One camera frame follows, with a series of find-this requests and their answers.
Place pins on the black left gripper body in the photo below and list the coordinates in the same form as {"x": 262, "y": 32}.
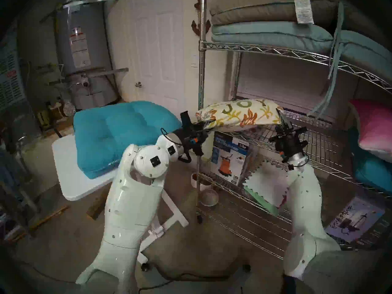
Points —
{"x": 191, "y": 138}

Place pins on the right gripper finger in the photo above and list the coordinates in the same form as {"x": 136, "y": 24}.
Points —
{"x": 280, "y": 122}
{"x": 288, "y": 127}

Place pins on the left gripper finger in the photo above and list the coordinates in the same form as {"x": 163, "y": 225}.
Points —
{"x": 203, "y": 132}
{"x": 200, "y": 125}

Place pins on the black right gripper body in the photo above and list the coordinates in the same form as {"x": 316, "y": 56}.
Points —
{"x": 289, "y": 145}

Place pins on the floral JOY print pillow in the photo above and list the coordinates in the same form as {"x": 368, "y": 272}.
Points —
{"x": 239, "y": 114}

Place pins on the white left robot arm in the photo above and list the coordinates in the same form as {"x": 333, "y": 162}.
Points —
{"x": 131, "y": 204}

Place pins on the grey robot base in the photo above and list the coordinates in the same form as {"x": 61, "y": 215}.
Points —
{"x": 214, "y": 285}

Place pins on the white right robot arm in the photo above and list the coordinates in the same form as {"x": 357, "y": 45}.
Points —
{"x": 303, "y": 198}

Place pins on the teal seat cushion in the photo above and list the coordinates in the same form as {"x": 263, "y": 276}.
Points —
{"x": 122, "y": 134}
{"x": 373, "y": 174}

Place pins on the light blue bench cushion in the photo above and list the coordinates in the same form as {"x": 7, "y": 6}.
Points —
{"x": 269, "y": 33}

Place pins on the taupe bench cushion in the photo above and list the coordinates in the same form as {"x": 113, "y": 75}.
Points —
{"x": 260, "y": 11}

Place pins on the utility pump box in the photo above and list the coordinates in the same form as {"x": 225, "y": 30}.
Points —
{"x": 229, "y": 161}

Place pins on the white window blind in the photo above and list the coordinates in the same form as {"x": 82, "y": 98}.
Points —
{"x": 291, "y": 82}

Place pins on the small white pot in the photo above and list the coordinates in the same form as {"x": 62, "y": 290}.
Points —
{"x": 196, "y": 181}

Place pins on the white zigzag edged sheet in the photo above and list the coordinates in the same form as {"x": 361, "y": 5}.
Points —
{"x": 266, "y": 183}

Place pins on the magenta sheet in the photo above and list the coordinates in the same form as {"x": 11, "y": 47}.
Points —
{"x": 283, "y": 201}

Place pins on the metal pet bowl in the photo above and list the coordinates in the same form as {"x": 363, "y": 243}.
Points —
{"x": 209, "y": 198}

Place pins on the green foam sheet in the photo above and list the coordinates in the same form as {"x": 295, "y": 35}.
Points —
{"x": 260, "y": 201}

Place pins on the silver door knob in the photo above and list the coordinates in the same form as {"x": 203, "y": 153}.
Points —
{"x": 138, "y": 84}

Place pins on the pink throw pillow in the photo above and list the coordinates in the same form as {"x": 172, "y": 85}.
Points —
{"x": 373, "y": 125}

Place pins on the white panel door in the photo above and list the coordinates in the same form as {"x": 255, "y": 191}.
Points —
{"x": 159, "y": 45}

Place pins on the LED lamp box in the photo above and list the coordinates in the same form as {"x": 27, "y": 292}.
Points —
{"x": 355, "y": 220}

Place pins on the white care label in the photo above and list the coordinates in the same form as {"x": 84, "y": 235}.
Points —
{"x": 304, "y": 11}

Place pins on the wooden block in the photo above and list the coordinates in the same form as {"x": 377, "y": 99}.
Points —
{"x": 98, "y": 206}

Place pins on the white overbed table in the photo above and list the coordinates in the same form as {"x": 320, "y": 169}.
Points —
{"x": 70, "y": 174}

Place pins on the black base knob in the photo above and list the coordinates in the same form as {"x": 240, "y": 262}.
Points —
{"x": 246, "y": 268}
{"x": 145, "y": 266}

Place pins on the grey water heater tank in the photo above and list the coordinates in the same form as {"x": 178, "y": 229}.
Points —
{"x": 82, "y": 36}

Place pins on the wooden stick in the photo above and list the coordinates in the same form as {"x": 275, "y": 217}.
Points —
{"x": 49, "y": 216}

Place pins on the grey furnace cabinet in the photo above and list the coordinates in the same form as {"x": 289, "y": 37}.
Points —
{"x": 12, "y": 82}

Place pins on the white light switch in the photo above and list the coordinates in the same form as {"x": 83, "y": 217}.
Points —
{"x": 194, "y": 60}

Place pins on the brown anchor wall decoration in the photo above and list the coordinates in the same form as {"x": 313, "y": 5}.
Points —
{"x": 196, "y": 28}

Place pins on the silver foil duct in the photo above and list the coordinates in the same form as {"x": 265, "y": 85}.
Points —
{"x": 69, "y": 109}

